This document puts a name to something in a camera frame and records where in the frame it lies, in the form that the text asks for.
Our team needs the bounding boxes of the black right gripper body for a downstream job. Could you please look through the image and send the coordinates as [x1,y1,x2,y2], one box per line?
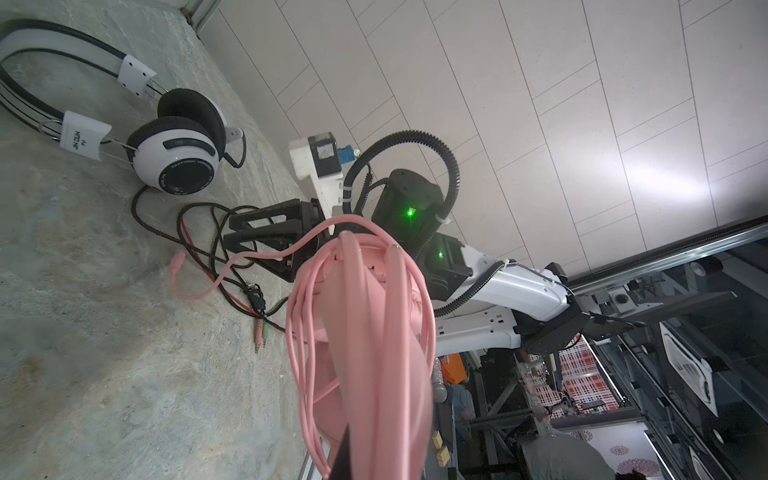
[223,199,331,282]

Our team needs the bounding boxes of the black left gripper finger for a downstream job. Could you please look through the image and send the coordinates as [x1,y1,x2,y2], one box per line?
[328,424,360,480]

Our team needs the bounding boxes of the white black headphones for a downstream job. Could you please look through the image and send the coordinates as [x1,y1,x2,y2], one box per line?
[1,19,246,196]

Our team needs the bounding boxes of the pink headphones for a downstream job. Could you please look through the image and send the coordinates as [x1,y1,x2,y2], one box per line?
[311,231,436,479]

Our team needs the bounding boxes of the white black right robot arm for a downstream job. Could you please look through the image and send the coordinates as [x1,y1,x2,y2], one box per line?
[373,169,637,356]

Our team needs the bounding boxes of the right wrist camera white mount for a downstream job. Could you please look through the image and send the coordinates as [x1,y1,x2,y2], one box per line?
[288,132,361,219]

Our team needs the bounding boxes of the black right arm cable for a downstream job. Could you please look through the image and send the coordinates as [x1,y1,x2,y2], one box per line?
[341,130,511,319]

